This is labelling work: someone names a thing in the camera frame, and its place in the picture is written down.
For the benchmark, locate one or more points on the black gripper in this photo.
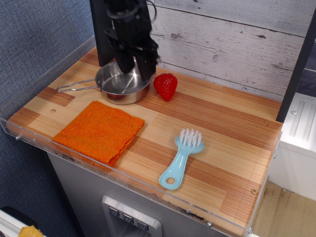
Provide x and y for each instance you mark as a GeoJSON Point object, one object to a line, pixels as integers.
{"type": "Point", "coordinates": [130, 39]}

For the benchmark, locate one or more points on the stainless steel pot with handle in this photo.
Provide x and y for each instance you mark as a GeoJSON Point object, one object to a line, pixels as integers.
{"type": "Point", "coordinates": [115, 86]}

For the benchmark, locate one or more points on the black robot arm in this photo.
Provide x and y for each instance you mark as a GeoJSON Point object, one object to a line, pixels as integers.
{"type": "Point", "coordinates": [128, 8]}

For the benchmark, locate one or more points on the orange folded cloth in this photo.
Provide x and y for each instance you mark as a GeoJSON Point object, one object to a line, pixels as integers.
{"type": "Point", "coordinates": [100, 132]}

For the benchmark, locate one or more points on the red plastic strawberry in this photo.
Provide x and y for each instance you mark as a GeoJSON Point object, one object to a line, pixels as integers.
{"type": "Point", "coordinates": [165, 85]}

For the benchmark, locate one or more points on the light blue dish brush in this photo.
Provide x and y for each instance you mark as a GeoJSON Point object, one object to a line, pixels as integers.
{"type": "Point", "coordinates": [188, 142]}

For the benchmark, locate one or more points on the grey toy fridge cabinet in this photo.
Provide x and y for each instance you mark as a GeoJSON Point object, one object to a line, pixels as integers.
{"type": "Point", "coordinates": [85, 187]}

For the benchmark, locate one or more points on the silver dispenser button panel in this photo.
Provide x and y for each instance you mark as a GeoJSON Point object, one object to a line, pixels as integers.
{"type": "Point", "coordinates": [126, 221]}

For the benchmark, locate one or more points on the white toy sink unit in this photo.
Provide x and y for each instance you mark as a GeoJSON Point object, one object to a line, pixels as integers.
{"type": "Point", "coordinates": [293, 165]}

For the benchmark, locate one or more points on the yellow object bottom left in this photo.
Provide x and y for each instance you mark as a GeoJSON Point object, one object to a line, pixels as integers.
{"type": "Point", "coordinates": [30, 231]}

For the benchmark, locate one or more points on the dark grey left post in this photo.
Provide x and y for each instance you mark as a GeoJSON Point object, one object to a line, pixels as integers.
{"type": "Point", "coordinates": [101, 22]}

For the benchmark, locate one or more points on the dark grey post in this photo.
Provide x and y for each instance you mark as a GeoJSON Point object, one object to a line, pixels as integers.
{"type": "Point", "coordinates": [298, 70]}
{"type": "Point", "coordinates": [101, 22]}

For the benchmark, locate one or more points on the dark grey right post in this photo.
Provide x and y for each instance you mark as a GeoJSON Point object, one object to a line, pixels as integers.
{"type": "Point", "coordinates": [298, 70]}

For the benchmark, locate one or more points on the clear acrylic guard rail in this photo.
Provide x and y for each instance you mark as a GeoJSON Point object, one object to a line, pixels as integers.
{"type": "Point", "coordinates": [231, 98]}

